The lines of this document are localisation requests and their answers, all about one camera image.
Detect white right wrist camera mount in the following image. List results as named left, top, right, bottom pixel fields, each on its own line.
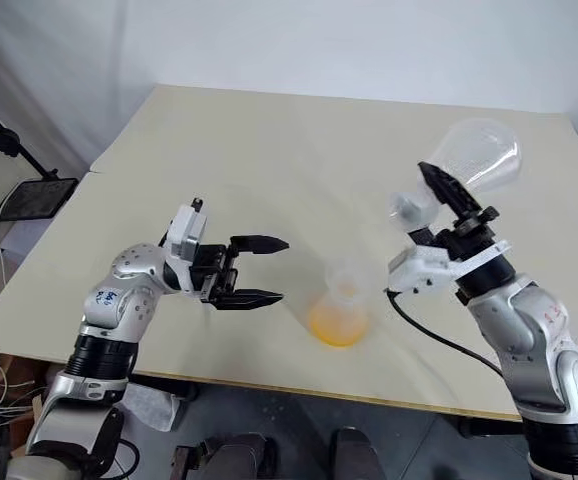
left=387, top=239, right=514, bottom=294

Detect black stand pole with clamp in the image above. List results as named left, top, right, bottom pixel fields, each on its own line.
left=0, top=88, right=61, bottom=182

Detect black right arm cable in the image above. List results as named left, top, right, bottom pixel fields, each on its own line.
left=383, top=288, right=504, bottom=375

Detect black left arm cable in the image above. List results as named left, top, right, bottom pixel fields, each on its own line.
left=111, top=434, right=141, bottom=480

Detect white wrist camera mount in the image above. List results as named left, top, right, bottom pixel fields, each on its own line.
left=387, top=239, right=514, bottom=294
left=160, top=197, right=209, bottom=301

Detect clear plastic funnel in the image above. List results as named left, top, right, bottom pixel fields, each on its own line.
left=322, top=256, right=366, bottom=302

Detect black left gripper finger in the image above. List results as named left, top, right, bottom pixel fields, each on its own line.
left=228, top=234, right=291, bottom=257
left=214, top=287, right=285, bottom=313

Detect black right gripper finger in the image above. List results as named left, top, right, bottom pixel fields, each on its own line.
left=400, top=196, right=441, bottom=233
left=416, top=160, right=483, bottom=220

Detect clear conical flask with funnel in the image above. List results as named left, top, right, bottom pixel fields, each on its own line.
left=307, top=279, right=371, bottom=350

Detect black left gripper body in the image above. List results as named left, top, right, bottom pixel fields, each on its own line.
left=188, top=237, right=241, bottom=307

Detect clear conical pouring flask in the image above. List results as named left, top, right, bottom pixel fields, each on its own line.
left=388, top=118, right=523, bottom=234

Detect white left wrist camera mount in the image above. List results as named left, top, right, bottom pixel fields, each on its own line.
left=160, top=197, right=209, bottom=301

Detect thin white cable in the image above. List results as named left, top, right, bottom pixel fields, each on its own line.
left=0, top=197, right=23, bottom=274

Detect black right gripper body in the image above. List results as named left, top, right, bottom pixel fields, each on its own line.
left=410, top=204, right=501, bottom=262

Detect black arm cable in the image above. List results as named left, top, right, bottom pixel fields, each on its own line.
left=111, top=434, right=141, bottom=480
left=383, top=288, right=504, bottom=375

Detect dark rounded shape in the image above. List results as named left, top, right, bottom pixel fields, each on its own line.
left=202, top=432, right=271, bottom=480
left=328, top=425, right=384, bottom=480

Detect white plastic sheet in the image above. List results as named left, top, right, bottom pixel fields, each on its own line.
left=122, top=383, right=183, bottom=434

